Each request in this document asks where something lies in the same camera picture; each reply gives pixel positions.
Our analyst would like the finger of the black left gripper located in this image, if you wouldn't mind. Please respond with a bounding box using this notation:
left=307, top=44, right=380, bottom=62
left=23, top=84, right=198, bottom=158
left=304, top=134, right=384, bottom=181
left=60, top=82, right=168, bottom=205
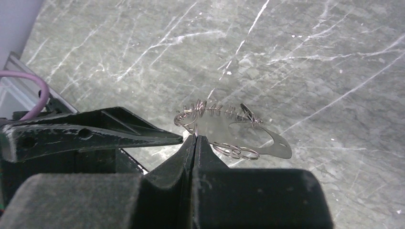
left=13, top=106, right=177, bottom=138
left=0, top=124, right=183, bottom=163

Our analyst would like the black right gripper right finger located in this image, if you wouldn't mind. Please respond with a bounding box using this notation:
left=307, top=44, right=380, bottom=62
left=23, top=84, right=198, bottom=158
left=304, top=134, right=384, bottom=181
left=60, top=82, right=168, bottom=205
left=192, top=136, right=334, bottom=229

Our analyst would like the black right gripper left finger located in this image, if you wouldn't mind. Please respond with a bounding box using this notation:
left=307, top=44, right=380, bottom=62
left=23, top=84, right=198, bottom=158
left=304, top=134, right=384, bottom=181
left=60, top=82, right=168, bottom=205
left=0, top=136, right=196, bottom=229

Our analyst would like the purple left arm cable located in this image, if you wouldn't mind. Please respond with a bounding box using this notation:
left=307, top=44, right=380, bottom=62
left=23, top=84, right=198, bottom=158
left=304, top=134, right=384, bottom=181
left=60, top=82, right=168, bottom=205
left=0, top=70, right=51, bottom=121

